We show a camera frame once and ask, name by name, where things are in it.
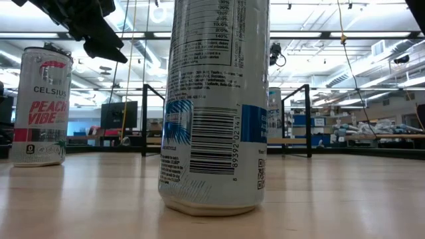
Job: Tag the wooden workbench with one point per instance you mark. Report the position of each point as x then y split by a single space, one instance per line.
398 136

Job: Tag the wooden shelf with black frame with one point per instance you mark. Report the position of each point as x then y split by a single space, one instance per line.
292 141

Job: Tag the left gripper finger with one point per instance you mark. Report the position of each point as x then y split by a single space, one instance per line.
106 53
99 31

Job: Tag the black hanging camera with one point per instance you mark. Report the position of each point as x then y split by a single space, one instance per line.
275 53

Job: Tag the black computer monitor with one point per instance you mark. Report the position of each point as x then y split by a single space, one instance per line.
116 116

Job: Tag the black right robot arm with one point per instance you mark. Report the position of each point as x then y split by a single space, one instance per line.
419 8

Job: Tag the white Celsius Arctic Vibe can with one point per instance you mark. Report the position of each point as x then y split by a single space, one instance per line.
216 99
275 113

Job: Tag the blue storage cabinet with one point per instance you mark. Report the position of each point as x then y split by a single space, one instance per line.
299 120

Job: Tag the white Celsius Peach Vibe can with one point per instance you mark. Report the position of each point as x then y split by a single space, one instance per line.
41 132

